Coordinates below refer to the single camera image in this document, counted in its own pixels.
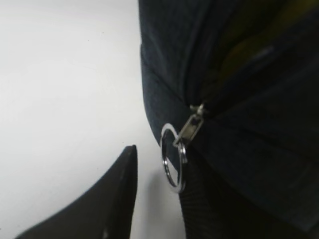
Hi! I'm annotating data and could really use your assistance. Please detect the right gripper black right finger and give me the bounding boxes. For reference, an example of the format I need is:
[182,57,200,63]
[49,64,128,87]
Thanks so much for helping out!
[179,159,319,239]

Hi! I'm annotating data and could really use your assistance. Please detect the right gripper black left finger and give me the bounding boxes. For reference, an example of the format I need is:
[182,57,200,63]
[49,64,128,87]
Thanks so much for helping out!
[18,145,137,239]

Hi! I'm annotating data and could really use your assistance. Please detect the dark blue lunch bag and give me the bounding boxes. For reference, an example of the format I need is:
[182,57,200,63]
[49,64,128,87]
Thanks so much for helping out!
[138,0,319,233]

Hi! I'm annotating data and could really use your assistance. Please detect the yellow pear-shaped gourd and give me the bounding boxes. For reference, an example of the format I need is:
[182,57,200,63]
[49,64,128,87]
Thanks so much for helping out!
[214,13,274,78]

